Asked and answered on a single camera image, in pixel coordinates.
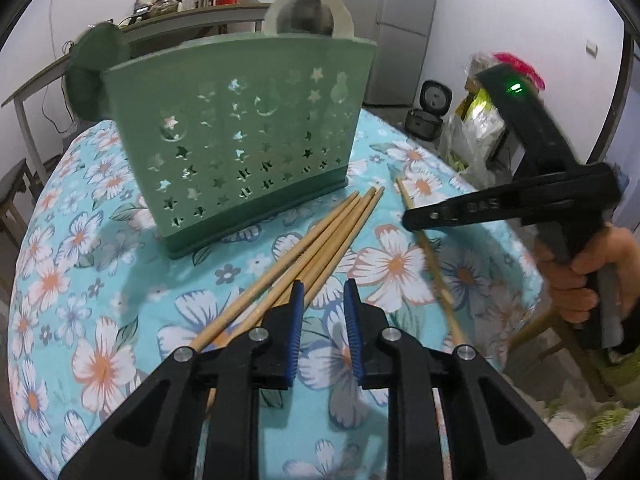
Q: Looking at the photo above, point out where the floral blue blanket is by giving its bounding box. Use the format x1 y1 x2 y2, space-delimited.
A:
7 107 543 480

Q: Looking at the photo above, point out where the green perforated utensil holder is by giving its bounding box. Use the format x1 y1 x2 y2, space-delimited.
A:
102 0 378 261

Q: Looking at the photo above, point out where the grey side table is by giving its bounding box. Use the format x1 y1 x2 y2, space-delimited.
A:
0 2 272 196

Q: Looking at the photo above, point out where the grey refrigerator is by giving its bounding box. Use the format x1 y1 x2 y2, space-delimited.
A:
340 0 442 107

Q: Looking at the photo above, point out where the black rice cooker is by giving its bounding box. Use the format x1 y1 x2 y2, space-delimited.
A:
420 80 454 117

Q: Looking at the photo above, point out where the dark green round object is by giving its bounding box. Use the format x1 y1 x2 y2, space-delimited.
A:
65 24 132 122

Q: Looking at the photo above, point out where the wooden chair with dark seat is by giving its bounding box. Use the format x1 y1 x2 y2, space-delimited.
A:
0 156 32 248

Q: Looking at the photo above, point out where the person's right hand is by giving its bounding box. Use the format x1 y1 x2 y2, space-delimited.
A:
532 225 640 326

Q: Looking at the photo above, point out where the black electric pot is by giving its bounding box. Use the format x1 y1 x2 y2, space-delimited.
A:
404 107 444 142

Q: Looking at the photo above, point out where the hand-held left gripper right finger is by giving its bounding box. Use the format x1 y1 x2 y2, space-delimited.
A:
344 277 586 480

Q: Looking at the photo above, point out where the bamboo chopstick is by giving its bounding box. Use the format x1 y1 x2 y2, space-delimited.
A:
186 191 361 356
395 177 469 349
220 188 377 346
300 187 386 311
280 195 382 311

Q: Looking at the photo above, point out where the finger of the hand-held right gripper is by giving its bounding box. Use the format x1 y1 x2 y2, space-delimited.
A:
402 185 509 234

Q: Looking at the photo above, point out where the clear plastic bag of greens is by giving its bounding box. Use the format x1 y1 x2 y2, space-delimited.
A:
439 110 501 186

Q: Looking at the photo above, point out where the wooden stool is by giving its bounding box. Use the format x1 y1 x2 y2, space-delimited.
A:
507 307 617 403

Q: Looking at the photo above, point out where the yellow green packet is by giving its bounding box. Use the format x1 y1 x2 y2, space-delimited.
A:
452 85 507 146

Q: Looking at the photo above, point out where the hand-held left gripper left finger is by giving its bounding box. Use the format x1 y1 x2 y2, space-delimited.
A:
60 280 306 480

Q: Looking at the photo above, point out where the pink plastic bag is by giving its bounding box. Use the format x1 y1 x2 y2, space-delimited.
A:
492 51 547 92

